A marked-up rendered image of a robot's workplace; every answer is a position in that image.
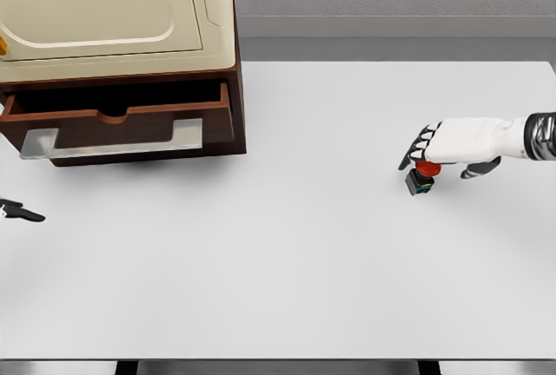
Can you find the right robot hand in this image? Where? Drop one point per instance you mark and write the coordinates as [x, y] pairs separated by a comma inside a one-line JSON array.
[[460, 142]]

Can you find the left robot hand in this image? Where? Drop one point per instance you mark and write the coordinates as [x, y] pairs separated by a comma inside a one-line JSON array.
[[19, 212]]

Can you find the red button black switch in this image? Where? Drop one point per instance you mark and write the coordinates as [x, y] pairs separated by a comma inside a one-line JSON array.
[[422, 179]]

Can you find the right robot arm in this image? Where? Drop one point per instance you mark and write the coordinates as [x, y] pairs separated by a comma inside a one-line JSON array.
[[533, 136]]

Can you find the brown cabinet with beige top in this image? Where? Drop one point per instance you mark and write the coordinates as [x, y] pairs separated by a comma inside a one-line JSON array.
[[108, 15]]

